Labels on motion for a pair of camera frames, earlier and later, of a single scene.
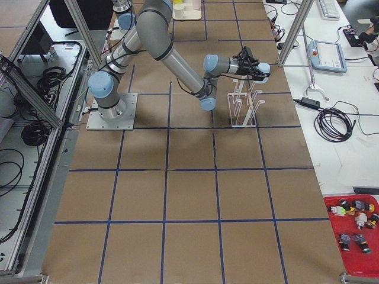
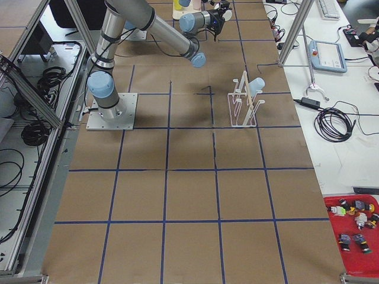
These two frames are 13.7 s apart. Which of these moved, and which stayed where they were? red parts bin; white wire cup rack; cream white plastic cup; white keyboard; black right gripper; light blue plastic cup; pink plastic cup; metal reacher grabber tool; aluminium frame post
Moved: black right gripper; light blue plastic cup; cream white plastic cup
Stayed: aluminium frame post; pink plastic cup; white keyboard; red parts bin; metal reacher grabber tool; white wire cup rack
